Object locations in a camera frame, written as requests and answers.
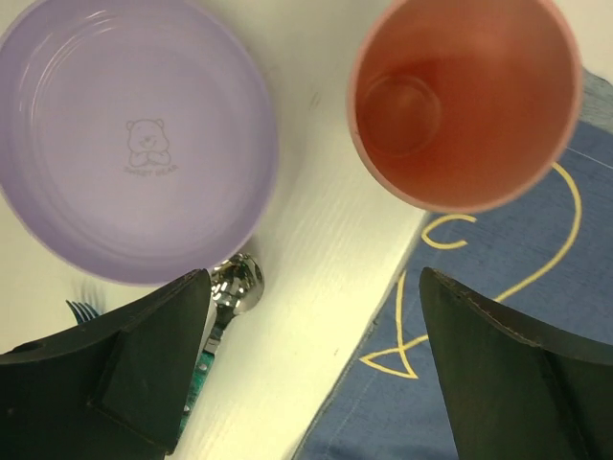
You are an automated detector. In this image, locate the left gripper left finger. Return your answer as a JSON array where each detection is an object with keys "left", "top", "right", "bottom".
[{"left": 1, "top": 269, "right": 211, "bottom": 454}]

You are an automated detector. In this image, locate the blue plastic fork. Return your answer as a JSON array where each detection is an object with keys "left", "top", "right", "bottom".
[{"left": 66, "top": 300, "right": 101, "bottom": 324}]

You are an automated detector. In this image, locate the orange plastic cup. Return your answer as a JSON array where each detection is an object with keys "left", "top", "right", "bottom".
[{"left": 347, "top": 1, "right": 582, "bottom": 214}]

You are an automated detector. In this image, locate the purple plastic plate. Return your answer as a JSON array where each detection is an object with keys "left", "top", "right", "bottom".
[{"left": 1, "top": 1, "right": 279, "bottom": 285}]

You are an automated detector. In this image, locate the blue fish-print cloth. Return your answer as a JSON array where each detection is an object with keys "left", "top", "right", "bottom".
[{"left": 295, "top": 73, "right": 612, "bottom": 459}]

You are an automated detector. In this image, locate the spoon with green handle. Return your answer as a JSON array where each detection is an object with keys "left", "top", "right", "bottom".
[{"left": 178, "top": 252, "right": 264, "bottom": 438}]

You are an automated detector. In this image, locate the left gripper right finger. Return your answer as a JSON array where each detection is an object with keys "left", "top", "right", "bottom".
[{"left": 420, "top": 267, "right": 612, "bottom": 459}]

